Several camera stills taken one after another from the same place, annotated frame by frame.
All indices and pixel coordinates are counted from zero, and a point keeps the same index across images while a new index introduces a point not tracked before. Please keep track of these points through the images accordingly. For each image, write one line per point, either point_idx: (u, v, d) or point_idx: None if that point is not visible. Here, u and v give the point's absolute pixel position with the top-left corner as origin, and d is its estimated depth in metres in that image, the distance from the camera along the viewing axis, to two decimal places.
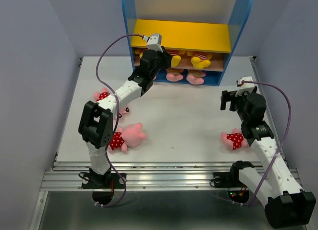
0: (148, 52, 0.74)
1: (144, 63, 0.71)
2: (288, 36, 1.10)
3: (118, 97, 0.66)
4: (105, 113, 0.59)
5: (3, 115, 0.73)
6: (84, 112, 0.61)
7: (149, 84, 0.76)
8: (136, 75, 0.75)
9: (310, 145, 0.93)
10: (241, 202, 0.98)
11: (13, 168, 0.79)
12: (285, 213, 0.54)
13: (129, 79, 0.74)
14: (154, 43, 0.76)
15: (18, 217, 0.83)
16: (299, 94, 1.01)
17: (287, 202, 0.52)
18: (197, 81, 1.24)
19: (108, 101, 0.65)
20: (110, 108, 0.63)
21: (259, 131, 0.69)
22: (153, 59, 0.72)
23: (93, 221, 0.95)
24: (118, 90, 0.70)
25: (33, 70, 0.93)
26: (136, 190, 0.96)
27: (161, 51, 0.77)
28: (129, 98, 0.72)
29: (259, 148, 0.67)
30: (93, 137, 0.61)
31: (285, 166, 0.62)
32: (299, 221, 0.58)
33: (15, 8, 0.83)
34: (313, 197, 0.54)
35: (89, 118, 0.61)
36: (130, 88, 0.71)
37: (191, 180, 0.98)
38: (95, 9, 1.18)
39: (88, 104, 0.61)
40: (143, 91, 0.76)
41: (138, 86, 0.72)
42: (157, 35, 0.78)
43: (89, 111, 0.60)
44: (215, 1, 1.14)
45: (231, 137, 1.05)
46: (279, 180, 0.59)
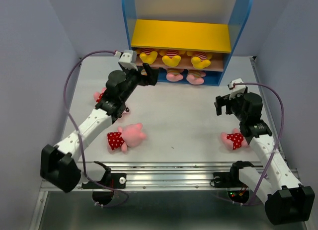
0: (117, 73, 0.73)
1: (111, 88, 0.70)
2: (289, 36, 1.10)
3: (80, 135, 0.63)
4: (64, 159, 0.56)
5: (2, 115, 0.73)
6: (43, 158, 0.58)
7: (120, 108, 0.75)
8: (105, 101, 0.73)
9: (310, 145, 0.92)
10: (241, 202, 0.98)
11: (13, 168, 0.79)
12: (284, 209, 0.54)
13: (97, 108, 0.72)
14: (127, 61, 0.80)
15: (18, 216, 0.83)
16: (299, 93, 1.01)
17: (286, 196, 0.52)
18: (197, 81, 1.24)
19: (69, 141, 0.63)
20: (70, 151, 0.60)
21: (257, 129, 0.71)
22: (120, 83, 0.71)
23: (93, 221, 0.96)
24: (82, 124, 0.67)
25: (33, 69, 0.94)
26: (136, 190, 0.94)
27: (135, 70, 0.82)
28: (96, 131, 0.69)
29: (258, 145, 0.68)
30: (57, 182, 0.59)
31: (283, 161, 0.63)
32: (300, 218, 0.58)
33: (15, 7, 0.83)
34: (311, 191, 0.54)
35: (49, 163, 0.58)
36: (96, 119, 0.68)
37: (191, 180, 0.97)
38: (95, 9, 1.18)
39: (45, 149, 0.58)
40: (115, 116, 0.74)
41: (107, 114, 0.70)
42: (130, 52, 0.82)
43: (47, 157, 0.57)
44: (214, 1, 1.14)
45: (231, 137, 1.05)
46: (278, 175, 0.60)
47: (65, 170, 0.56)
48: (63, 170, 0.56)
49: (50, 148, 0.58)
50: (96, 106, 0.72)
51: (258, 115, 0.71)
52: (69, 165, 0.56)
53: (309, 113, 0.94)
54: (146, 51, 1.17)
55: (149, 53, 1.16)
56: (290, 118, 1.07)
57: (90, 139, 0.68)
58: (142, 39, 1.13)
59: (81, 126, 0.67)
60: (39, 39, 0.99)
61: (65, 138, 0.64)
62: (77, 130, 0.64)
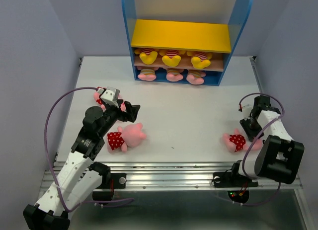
0: (93, 109, 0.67)
1: (88, 125, 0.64)
2: (289, 36, 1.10)
3: (59, 189, 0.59)
4: (49, 217, 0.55)
5: (2, 114, 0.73)
6: (27, 218, 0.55)
7: (100, 144, 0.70)
8: (82, 139, 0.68)
9: (310, 144, 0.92)
10: (241, 202, 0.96)
11: (13, 168, 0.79)
12: (271, 157, 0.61)
13: (73, 151, 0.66)
14: (109, 99, 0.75)
15: (18, 217, 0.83)
16: (298, 94, 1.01)
17: (275, 140, 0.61)
18: (197, 81, 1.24)
19: (49, 196, 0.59)
20: (52, 209, 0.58)
21: (267, 107, 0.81)
22: (99, 119, 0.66)
23: (93, 222, 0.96)
24: (60, 175, 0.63)
25: (33, 69, 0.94)
26: (136, 190, 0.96)
27: (117, 106, 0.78)
28: (77, 177, 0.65)
29: (264, 115, 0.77)
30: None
31: (282, 125, 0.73)
32: (285, 179, 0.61)
33: (14, 7, 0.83)
34: (301, 147, 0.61)
35: (33, 223, 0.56)
36: (74, 165, 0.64)
37: (191, 180, 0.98)
38: (95, 9, 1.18)
39: (27, 211, 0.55)
40: (94, 154, 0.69)
41: (83, 158, 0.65)
42: (114, 90, 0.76)
43: (30, 218, 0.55)
44: (214, 1, 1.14)
45: (233, 139, 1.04)
46: (274, 131, 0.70)
47: (52, 226, 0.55)
48: (50, 227, 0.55)
49: (31, 208, 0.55)
50: (72, 148, 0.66)
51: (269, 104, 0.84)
52: (53, 223, 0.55)
53: (309, 113, 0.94)
54: (146, 51, 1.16)
55: (149, 53, 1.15)
56: (290, 119, 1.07)
57: (71, 188, 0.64)
58: (142, 39, 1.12)
59: (60, 176, 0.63)
60: (39, 40, 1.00)
61: (44, 193, 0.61)
62: (56, 184, 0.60)
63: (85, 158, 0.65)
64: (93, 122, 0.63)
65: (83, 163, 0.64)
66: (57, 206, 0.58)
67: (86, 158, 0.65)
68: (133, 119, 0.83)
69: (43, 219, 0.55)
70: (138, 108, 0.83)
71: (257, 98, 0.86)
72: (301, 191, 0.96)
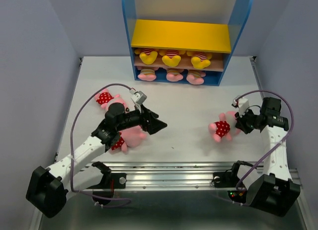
0: (116, 105, 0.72)
1: (109, 119, 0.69)
2: (289, 36, 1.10)
3: (73, 161, 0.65)
4: (55, 183, 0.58)
5: (2, 114, 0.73)
6: (33, 179, 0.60)
7: (116, 138, 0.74)
8: (102, 129, 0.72)
9: (310, 144, 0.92)
10: (241, 202, 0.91)
11: (13, 168, 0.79)
12: (263, 196, 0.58)
13: (93, 135, 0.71)
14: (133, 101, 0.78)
15: (18, 217, 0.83)
16: (298, 94, 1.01)
17: (270, 182, 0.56)
18: (197, 81, 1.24)
19: (61, 165, 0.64)
20: (61, 176, 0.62)
21: (275, 119, 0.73)
22: (119, 115, 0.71)
23: (93, 221, 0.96)
24: (77, 151, 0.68)
25: (34, 69, 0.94)
26: (136, 190, 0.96)
27: (140, 111, 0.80)
28: (90, 157, 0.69)
29: (267, 134, 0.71)
30: (41, 204, 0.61)
31: (284, 155, 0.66)
32: (276, 211, 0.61)
33: (14, 6, 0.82)
34: (297, 189, 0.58)
35: (37, 185, 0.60)
36: (91, 146, 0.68)
37: (191, 180, 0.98)
38: (95, 9, 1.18)
39: (37, 171, 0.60)
40: (108, 146, 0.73)
41: (101, 143, 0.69)
42: (142, 93, 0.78)
43: (37, 179, 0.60)
44: (214, 1, 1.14)
45: (219, 132, 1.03)
46: (272, 164, 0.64)
47: (55, 192, 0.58)
48: (52, 192, 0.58)
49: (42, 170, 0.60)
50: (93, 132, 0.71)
51: (277, 111, 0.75)
52: (57, 189, 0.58)
53: (309, 113, 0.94)
54: (146, 51, 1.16)
55: (149, 53, 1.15)
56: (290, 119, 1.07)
57: (82, 166, 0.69)
58: (142, 39, 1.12)
59: (77, 150, 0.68)
60: (39, 40, 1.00)
61: (57, 162, 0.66)
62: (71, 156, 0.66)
63: (102, 144, 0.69)
64: (114, 117, 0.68)
65: (99, 147, 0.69)
66: (65, 176, 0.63)
67: (103, 144, 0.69)
68: (152, 131, 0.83)
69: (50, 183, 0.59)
70: (164, 126, 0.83)
71: (266, 101, 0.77)
72: (301, 191, 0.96)
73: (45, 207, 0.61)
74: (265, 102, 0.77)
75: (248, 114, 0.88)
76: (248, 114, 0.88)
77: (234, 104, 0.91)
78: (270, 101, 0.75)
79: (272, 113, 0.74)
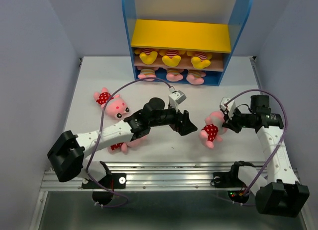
0: (157, 100, 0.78)
1: (147, 111, 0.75)
2: (289, 36, 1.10)
3: (99, 136, 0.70)
4: (76, 151, 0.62)
5: (3, 115, 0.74)
6: (60, 139, 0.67)
7: (144, 131, 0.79)
8: (135, 118, 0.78)
9: (310, 144, 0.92)
10: (241, 202, 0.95)
11: (13, 168, 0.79)
12: (273, 203, 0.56)
13: (125, 121, 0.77)
14: (173, 99, 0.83)
15: (18, 217, 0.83)
16: (299, 94, 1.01)
17: (279, 190, 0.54)
18: (197, 81, 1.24)
19: (88, 137, 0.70)
20: (84, 145, 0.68)
21: (268, 117, 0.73)
22: (157, 110, 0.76)
23: (93, 221, 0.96)
24: (106, 128, 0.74)
25: (34, 69, 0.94)
26: (137, 190, 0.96)
27: (175, 110, 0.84)
28: (116, 139, 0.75)
29: (264, 135, 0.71)
30: (57, 167, 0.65)
31: (286, 156, 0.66)
32: (288, 214, 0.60)
33: (14, 6, 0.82)
34: (307, 191, 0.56)
35: (61, 147, 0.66)
36: (119, 130, 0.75)
37: (191, 180, 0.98)
38: (95, 9, 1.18)
39: (65, 134, 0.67)
40: (135, 136, 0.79)
41: (130, 131, 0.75)
42: (182, 93, 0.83)
43: (63, 141, 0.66)
44: (214, 1, 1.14)
45: (211, 137, 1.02)
46: (277, 169, 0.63)
47: (73, 160, 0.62)
48: (70, 159, 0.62)
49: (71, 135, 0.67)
50: (125, 118, 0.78)
51: (267, 108, 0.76)
52: (76, 158, 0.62)
53: (309, 113, 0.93)
54: (146, 51, 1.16)
55: (149, 53, 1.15)
56: (289, 118, 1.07)
57: (105, 144, 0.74)
58: (142, 39, 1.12)
59: (106, 128, 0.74)
60: (39, 40, 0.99)
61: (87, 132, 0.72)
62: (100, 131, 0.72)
63: (131, 131, 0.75)
64: (152, 110, 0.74)
65: (127, 134, 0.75)
66: (88, 148, 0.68)
67: (131, 132, 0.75)
68: (183, 133, 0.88)
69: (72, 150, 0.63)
70: (194, 130, 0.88)
71: (255, 99, 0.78)
72: None
73: (58, 171, 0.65)
74: (254, 100, 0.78)
75: (237, 114, 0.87)
76: (236, 114, 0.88)
77: (222, 109, 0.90)
78: (259, 99, 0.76)
79: (264, 111, 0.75)
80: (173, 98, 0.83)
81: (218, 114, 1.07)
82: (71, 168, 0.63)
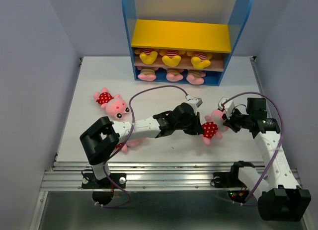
0: (188, 106, 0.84)
1: (178, 112, 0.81)
2: (288, 36, 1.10)
3: (132, 127, 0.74)
4: (113, 137, 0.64)
5: (3, 115, 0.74)
6: (97, 124, 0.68)
7: (169, 131, 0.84)
8: (162, 117, 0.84)
9: (310, 144, 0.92)
10: (241, 202, 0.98)
11: (13, 167, 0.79)
12: (276, 208, 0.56)
13: (154, 118, 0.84)
14: (193, 104, 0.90)
15: (18, 217, 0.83)
16: (299, 94, 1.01)
17: (280, 196, 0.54)
18: (197, 81, 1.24)
19: (122, 126, 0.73)
20: (119, 132, 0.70)
21: (265, 123, 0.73)
22: (187, 114, 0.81)
23: (93, 221, 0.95)
24: (138, 121, 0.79)
25: (34, 70, 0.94)
26: (136, 190, 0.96)
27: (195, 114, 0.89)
28: (144, 133, 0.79)
29: (262, 141, 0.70)
30: (88, 150, 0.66)
31: (285, 161, 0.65)
32: (291, 218, 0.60)
33: (13, 6, 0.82)
34: (308, 194, 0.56)
35: (97, 131, 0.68)
36: (150, 125, 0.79)
37: (191, 180, 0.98)
38: (95, 9, 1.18)
39: (102, 119, 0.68)
40: (160, 133, 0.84)
41: (158, 128, 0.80)
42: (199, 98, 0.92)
43: (100, 124, 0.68)
44: (214, 1, 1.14)
45: (207, 134, 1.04)
46: (277, 174, 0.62)
47: (108, 145, 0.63)
48: (105, 143, 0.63)
49: (108, 120, 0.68)
50: (155, 115, 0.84)
51: (264, 111, 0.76)
52: (112, 143, 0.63)
53: (309, 113, 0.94)
54: (146, 51, 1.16)
55: (149, 53, 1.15)
56: (289, 118, 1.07)
57: (134, 136, 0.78)
58: (142, 39, 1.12)
59: (138, 121, 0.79)
60: (39, 40, 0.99)
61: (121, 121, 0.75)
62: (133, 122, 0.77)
63: (159, 128, 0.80)
64: (183, 113, 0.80)
65: (155, 129, 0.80)
66: (122, 136, 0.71)
67: (159, 129, 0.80)
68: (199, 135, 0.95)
69: (109, 135, 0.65)
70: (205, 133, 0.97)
71: (251, 102, 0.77)
72: None
73: (89, 153, 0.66)
74: (250, 103, 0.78)
75: (235, 115, 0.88)
76: (234, 114, 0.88)
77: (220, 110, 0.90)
78: (254, 102, 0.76)
79: (260, 115, 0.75)
80: (192, 103, 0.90)
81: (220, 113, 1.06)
82: (104, 152, 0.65)
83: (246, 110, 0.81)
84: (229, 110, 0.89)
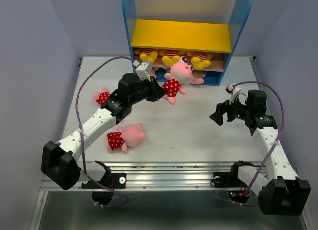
0: (129, 75, 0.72)
1: (122, 87, 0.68)
2: (289, 35, 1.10)
3: (83, 133, 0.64)
4: (65, 157, 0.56)
5: (3, 115, 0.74)
6: (43, 154, 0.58)
7: (126, 111, 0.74)
8: (112, 101, 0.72)
9: (310, 144, 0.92)
10: (241, 202, 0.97)
11: (13, 167, 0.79)
12: (277, 200, 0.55)
13: (103, 107, 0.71)
14: (142, 70, 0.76)
15: (18, 218, 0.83)
16: (299, 94, 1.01)
17: (279, 187, 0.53)
18: (197, 81, 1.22)
19: (71, 140, 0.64)
20: (71, 149, 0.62)
21: (262, 119, 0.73)
22: (133, 84, 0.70)
23: (93, 221, 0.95)
24: (86, 124, 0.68)
25: (34, 69, 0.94)
26: (136, 190, 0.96)
27: (149, 80, 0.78)
28: (99, 130, 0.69)
29: (260, 136, 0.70)
30: (55, 178, 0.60)
31: (283, 154, 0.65)
32: (293, 212, 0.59)
33: (13, 6, 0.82)
34: (308, 185, 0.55)
35: (49, 159, 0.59)
36: (101, 119, 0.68)
37: (191, 180, 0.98)
38: (95, 9, 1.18)
39: (46, 145, 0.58)
40: (119, 118, 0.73)
41: (111, 115, 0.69)
42: (147, 61, 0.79)
43: (48, 152, 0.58)
44: (214, 1, 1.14)
45: (172, 94, 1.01)
46: (276, 167, 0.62)
47: (68, 166, 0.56)
48: (64, 167, 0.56)
49: (52, 145, 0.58)
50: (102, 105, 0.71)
51: (263, 108, 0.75)
52: (69, 163, 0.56)
53: (309, 113, 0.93)
54: (146, 51, 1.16)
55: (149, 53, 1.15)
56: (289, 118, 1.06)
57: (92, 138, 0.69)
58: (142, 39, 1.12)
59: (86, 124, 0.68)
60: (39, 40, 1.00)
61: (67, 136, 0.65)
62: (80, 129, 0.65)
63: (113, 116, 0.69)
64: (128, 85, 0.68)
65: (110, 120, 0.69)
66: (76, 149, 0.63)
67: (113, 117, 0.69)
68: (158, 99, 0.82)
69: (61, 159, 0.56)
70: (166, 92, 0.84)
71: (252, 98, 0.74)
72: None
73: (58, 181, 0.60)
74: (250, 98, 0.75)
75: (236, 104, 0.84)
76: (236, 104, 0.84)
77: (229, 91, 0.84)
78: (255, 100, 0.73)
79: (258, 112, 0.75)
80: (141, 69, 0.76)
81: (177, 66, 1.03)
82: (69, 173, 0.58)
83: (246, 102, 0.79)
84: (234, 96, 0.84)
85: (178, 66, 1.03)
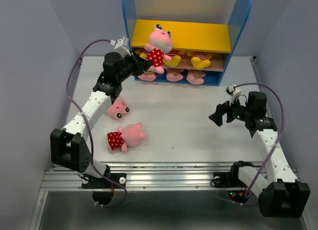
0: (109, 55, 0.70)
1: (107, 66, 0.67)
2: (288, 36, 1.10)
3: (85, 115, 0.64)
4: (76, 138, 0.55)
5: (3, 115, 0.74)
6: (51, 142, 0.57)
7: (118, 89, 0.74)
8: (102, 83, 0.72)
9: (309, 144, 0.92)
10: (241, 202, 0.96)
11: (13, 167, 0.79)
12: (277, 202, 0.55)
13: (95, 90, 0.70)
14: (119, 45, 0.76)
15: (19, 218, 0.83)
16: (298, 94, 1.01)
17: (279, 189, 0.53)
18: (197, 81, 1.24)
19: (75, 122, 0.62)
20: (78, 131, 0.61)
21: (262, 121, 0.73)
22: (117, 61, 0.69)
23: (93, 221, 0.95)
24: (84, 107, 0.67)
25: (34, 70, 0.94)
26: (136, 190, 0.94)
27: (130, 55, 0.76)
28: (98, 111, 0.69)
29: (260, 138, 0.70)
30: (69, 164, 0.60)
31: (283, 156, 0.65)
32: (292, 214, 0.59)
33: (14, 6, 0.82)
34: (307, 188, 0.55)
35: (59, 146, 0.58)
36: (97, 100, 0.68)
37: (191, 180, 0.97)
38: (95, 9, 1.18)
39: (53, 133, 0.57)
40: (114, 98, 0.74)
41: (106, 95, 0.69)
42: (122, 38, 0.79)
43: (56, 139, 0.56)
44: (214, 1, 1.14)
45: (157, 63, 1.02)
46: (276, 169, 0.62)
47: (80, 146, 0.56)
48: (76, 148, 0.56)
49: (58, 131, 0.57)
50: (94, 89, 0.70)
51: (263, 110, 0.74)
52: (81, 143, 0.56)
53: (309, 113, 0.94)
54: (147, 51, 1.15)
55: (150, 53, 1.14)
56: (289, 118, 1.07)
57: (94, 119, 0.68)
58: (142, 39, 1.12)
59: (85, 107, 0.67)
60: (39, 40, 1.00)
61: (70, 121, 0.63)
62: (81, 112, 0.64)
63: (107, 96, 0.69)
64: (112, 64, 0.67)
65: (106, 100, 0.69)
66: (84, 130, 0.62)
67: (108, 96, 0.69)
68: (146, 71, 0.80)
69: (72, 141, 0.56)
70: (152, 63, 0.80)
71: (253, 99, 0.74)
72: None
73: (73, 166, 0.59)
74: (251, 99, 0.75)
75: (236, 106, 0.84)
76: (236, 105, 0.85)
77: (229, 92, 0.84)
78: (255, 101, 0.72)
79: (258, 114, 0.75)
80: (118, 45, 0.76)
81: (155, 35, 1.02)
82: (82, 153, 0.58)
83: (246, 104, 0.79)
84: (235, 96, 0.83)
85: (155, 35, 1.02)
